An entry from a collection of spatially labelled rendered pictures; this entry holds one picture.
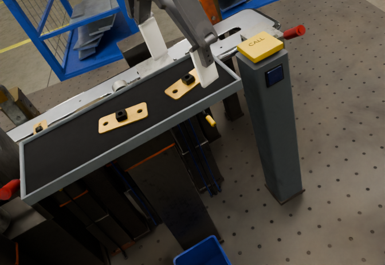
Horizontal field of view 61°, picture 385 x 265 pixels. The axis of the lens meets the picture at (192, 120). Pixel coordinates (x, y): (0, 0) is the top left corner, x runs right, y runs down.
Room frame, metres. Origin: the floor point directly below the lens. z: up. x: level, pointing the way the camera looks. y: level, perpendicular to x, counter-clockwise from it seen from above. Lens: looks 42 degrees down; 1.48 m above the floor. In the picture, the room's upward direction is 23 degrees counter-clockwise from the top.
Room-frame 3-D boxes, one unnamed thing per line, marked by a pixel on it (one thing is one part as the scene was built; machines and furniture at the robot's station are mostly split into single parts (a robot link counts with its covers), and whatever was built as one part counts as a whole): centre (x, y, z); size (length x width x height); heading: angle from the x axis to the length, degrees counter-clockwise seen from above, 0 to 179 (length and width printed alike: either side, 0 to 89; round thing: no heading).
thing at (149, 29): (0.51, 0.01, 1.23); 0.03 x 0.01 x 0.07; 113
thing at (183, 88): (0.45, -0.02, 1.17); 0.08 x 0.04 x 0.01; 114
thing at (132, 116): (0.43, 0.10, 1.17); 0.08 x 0.04 x 0.01; 86
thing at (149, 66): (0.61, 0.03, 0.90); 0.13 x 0.08 x 0.41; 10
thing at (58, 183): (0.44, 0.10, 1.16); 0.37 x 0.14 x 0.02; 100
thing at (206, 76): (0.39, -0.05, 1.23); 0.03 x 0.01 x 0.07; 113
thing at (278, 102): (0.48, -0.16, 0.92); 0.08 x 0.08 x 0.44; 10
